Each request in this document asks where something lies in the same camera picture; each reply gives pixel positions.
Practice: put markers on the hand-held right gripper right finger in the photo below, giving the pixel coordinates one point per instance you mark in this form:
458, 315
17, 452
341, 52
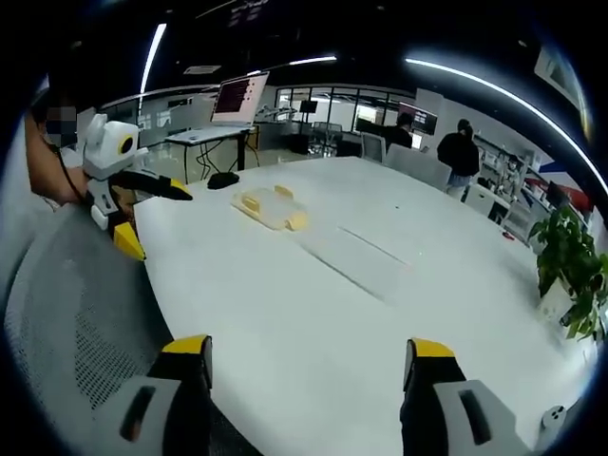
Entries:
456, 418

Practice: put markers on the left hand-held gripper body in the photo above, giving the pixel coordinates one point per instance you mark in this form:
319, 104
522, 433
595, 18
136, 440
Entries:
107, 152

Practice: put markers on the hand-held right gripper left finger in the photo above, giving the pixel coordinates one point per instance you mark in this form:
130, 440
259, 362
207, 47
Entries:
142, 418

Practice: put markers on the pale yellow plastic buckle part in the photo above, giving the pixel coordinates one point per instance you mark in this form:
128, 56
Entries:
248, 203

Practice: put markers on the yellow and clear plastic tray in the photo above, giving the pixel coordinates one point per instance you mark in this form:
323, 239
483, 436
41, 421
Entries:
290, 216

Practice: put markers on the black desk device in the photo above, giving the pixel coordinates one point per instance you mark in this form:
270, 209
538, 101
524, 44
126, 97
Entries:
223, 180

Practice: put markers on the white standing desk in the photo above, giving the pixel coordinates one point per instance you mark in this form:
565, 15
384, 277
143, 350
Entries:
209, 135

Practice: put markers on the grey mesh office chair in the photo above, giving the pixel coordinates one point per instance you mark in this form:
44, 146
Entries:
76, 304

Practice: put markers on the ceiling light strip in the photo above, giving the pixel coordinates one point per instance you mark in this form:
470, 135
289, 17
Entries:
503, 92
313, 60
153, 57

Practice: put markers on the open silver laptop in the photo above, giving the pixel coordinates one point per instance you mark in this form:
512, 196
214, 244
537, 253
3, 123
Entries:
237, 102

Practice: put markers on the white plant pot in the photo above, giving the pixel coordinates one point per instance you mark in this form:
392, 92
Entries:
553, 299

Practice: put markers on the black screen on stand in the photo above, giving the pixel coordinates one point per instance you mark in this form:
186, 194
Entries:
309, 108

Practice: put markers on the green potted plant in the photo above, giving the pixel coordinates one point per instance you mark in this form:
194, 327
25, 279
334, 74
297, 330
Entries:
572, 256

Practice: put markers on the white low cabinet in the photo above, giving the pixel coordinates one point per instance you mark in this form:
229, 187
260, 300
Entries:
487, 199

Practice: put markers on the dark wall monitor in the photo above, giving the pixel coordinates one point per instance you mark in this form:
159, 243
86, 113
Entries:
425, 121

